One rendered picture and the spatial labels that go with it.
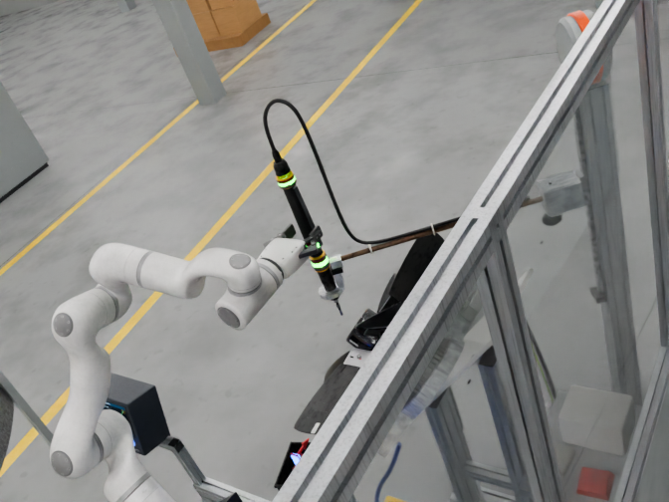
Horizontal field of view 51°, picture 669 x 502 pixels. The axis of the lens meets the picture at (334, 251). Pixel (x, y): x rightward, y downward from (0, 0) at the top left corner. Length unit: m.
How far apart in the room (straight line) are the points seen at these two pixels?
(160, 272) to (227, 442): 2.18
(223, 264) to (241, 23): 8.57
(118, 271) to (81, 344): 0.21
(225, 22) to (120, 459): 8.49
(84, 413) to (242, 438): 1.87
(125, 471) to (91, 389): 0.24
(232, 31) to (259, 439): 7.25
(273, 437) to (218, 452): 0.30
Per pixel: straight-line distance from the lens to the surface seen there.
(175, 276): 1.63
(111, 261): 1.72
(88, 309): 1.79
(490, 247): 0.85
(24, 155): 8.47
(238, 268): 1.50
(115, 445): 2.04
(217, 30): 10.20
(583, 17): 1.63
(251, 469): 3.56
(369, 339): 2.01
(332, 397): 1.95
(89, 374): 1.89
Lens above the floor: 2.52
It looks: 33 degrees down
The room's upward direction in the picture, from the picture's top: 21 degrees counter-clockwise
